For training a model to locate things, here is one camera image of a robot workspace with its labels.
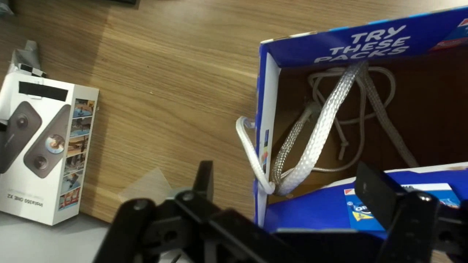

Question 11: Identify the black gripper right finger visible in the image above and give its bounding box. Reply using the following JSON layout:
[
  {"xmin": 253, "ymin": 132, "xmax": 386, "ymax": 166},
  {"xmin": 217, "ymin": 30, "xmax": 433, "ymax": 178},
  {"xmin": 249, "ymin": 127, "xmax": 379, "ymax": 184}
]
[{"xmin": 353, "ymin": 160, "xmax": 468, "ymax": 263}]

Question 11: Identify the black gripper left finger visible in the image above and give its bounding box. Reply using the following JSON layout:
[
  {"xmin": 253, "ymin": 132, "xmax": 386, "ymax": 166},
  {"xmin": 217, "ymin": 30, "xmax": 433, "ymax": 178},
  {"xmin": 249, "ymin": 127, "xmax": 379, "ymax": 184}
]
[{"xmin": 92, "ymin": 159, "xmax": 296, "ymax": 263}]

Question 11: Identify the thick white braided rope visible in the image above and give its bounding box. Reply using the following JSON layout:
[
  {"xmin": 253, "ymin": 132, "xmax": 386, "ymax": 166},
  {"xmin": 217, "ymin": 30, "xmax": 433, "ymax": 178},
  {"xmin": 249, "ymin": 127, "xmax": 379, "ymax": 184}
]
[{"xmin": 234, "ymin": 58, "xmax": 370, "ymax": 197}]

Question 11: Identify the blue cardboard snack box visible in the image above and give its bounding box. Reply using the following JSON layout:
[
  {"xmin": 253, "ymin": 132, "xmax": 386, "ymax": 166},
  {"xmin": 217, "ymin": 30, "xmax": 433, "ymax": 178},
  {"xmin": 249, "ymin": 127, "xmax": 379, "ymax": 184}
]
[{"xmin": 252, "ymin": 5, "xmax": 468, "ymax": 236}]

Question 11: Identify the white camera product box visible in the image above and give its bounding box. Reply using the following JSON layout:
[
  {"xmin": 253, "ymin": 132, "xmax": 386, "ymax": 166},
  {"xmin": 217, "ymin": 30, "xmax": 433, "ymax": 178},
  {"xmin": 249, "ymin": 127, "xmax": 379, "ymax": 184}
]
[{"xmin": 0, "ymin": 68, "xmax": 101, "ymax": 227}]

